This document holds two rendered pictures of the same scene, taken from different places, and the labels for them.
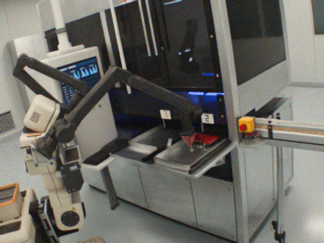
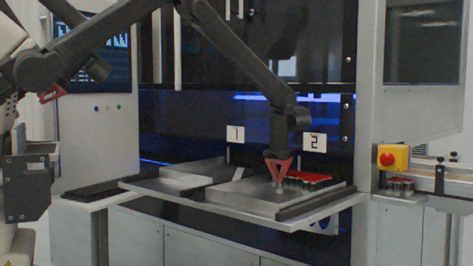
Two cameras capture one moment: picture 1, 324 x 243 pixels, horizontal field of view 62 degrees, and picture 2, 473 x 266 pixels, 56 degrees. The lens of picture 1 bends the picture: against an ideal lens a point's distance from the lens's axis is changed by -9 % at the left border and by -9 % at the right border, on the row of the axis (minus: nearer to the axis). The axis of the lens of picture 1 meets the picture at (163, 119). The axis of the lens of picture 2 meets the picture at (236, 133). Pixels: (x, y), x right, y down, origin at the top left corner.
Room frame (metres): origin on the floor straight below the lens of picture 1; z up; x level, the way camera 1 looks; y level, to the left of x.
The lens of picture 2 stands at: (0.28, 0.10, 1.21)
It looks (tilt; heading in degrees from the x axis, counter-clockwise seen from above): 6 degrees down; 356
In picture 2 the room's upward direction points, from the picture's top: straight up
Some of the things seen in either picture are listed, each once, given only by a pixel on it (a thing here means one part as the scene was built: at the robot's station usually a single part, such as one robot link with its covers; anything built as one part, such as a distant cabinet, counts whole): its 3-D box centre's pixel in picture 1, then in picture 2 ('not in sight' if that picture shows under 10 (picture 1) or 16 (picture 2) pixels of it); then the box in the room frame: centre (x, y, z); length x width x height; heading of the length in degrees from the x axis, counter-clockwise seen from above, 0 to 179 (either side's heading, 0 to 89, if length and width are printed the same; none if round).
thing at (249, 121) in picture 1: (246, 124); (393, 157); (1.52, -0.46, 0.99); 0.08 x 0.07 x 0.07; 135
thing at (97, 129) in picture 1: (77, 100); (79, 87); (2.11, 0.60, 1.19); 0.50 x 0.19 x 0.78; 145
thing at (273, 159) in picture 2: (189, 137); (279, 166); (1.57, -0.13, 0.96); 0.07 x 0.07 x 0.09; 59
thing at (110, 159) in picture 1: (105, 153); (110, 191); (1.99, 0.46, 0.79); 0.45 x 0.28 x 0.03; 145
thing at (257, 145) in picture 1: (254, 142); (402, 196); (1.54, -0.50, 0.87); 0.14 x 0.13 x 0.02; 135
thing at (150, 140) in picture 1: (159, 136); (219, 170); (1.86, 0.04, 0.90); 0.34 x 0.26 x 0.04; 135
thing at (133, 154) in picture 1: (173, 147); (242, 188); (1.69, -0.03, 0.87); 0.70 x 0.48 x 0.02; 45
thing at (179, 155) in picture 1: (190, 150); (277, 190); (1.54, -0.12, 0.90); 0.34 x 0.26 x 0.04; 134
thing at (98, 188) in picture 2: (107, 150); (116, 185); (1.97, 0.44, 0.82); 0.40 x 0.14 x 0.02; 145
